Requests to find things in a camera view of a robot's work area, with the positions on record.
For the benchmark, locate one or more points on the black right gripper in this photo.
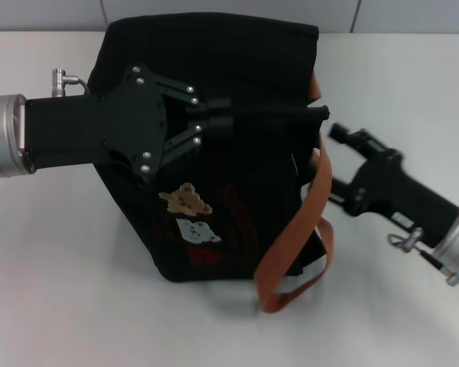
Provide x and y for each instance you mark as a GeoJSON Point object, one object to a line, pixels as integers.
{"type": "Point", "coordinates": [398, 191]}

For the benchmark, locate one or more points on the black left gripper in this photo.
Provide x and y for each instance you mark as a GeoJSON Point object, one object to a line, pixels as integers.
{"type": "Point", "coordinates": [99, 130]}

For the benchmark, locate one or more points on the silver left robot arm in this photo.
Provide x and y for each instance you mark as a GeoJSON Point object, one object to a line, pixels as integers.
{"type": "Point", "coordinates": [2, 134]}

